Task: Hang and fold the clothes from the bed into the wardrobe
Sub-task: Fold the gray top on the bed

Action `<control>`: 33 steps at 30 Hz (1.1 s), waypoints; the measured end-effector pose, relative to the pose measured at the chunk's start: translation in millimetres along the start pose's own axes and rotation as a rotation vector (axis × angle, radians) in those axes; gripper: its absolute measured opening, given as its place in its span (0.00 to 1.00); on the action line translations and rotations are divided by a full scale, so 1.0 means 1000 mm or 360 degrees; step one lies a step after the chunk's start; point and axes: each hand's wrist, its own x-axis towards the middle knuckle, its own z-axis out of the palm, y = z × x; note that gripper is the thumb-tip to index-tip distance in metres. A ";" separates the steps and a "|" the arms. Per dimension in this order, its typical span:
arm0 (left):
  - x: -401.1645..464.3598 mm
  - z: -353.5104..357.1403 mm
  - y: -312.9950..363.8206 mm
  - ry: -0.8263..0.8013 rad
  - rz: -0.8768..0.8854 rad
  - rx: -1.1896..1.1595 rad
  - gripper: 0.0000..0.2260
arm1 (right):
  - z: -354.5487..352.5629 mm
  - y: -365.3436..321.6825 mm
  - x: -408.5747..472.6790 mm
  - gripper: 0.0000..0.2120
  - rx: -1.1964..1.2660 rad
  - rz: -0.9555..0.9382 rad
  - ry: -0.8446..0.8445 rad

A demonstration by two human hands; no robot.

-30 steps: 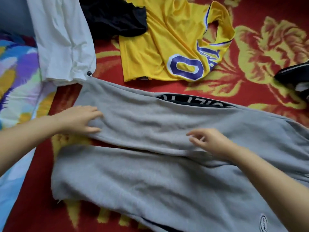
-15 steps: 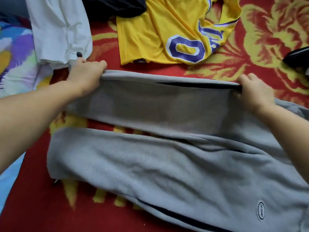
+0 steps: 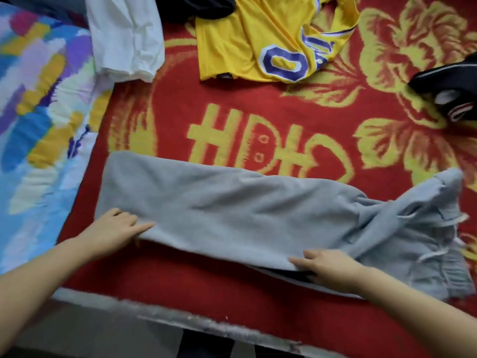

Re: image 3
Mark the person's right hand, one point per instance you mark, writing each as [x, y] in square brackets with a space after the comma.
[332, 268]

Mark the person's left hand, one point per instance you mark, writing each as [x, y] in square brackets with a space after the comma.
[112, 231]

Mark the white long garment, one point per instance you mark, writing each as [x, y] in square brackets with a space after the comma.
[123, 33]

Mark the black white red-trim shorts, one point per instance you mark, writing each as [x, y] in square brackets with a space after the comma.
[454, 85]

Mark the black garment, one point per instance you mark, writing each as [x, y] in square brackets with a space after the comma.
[194, 5]

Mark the yellow basketball jersey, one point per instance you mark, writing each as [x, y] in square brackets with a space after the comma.
[253, 26]

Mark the person's right forearm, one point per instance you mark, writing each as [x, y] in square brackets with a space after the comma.
[425, 317]

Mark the person's left forearm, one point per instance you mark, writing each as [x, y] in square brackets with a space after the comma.
[37, 287]

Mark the white bed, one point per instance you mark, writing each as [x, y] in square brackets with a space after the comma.
[149, 317]

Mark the person's black trousers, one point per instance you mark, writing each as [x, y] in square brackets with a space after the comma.
[205, 345]

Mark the colourful patterned pillow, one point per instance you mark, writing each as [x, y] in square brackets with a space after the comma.
[37, 145]

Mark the red bedsheet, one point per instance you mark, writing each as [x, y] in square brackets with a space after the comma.
[186, 115]

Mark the grey pillow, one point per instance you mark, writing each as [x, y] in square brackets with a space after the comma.
[45, 3]

